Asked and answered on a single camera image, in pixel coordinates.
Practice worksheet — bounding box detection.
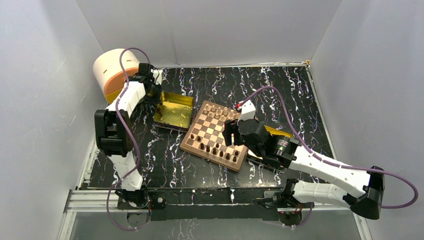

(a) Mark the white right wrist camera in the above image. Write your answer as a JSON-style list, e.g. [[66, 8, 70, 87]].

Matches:
[[236, 100, 256, 122]]

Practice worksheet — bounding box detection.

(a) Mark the gold tin lid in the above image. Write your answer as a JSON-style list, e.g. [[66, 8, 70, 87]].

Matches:
[[246, 125, 295, 168]]

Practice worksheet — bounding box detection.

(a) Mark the round cream drawer cabinet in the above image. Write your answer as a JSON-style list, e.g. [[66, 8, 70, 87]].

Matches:
[[92, 48, 140, 104]]

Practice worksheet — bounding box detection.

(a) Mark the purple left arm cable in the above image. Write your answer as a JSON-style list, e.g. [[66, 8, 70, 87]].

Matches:
[[105, 47, 152, 232]]

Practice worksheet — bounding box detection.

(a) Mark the gold tin box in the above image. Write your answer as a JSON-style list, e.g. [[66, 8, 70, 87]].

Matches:
[[153, 91, 195, 132]]

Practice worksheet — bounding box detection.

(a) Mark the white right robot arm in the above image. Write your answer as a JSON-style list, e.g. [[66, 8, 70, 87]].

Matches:
[[222, 119, 385, 220]]

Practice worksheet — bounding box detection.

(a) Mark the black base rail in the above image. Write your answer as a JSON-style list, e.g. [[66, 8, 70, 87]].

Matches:
[[113, 187, 312, 222]]

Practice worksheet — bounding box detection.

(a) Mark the wooden chess board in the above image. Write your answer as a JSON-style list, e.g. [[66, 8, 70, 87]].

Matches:
[[180, 100, 248, 172]]

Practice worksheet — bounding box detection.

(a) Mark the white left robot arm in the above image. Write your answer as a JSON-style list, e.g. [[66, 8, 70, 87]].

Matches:
[[94, 63, 162, 208]]

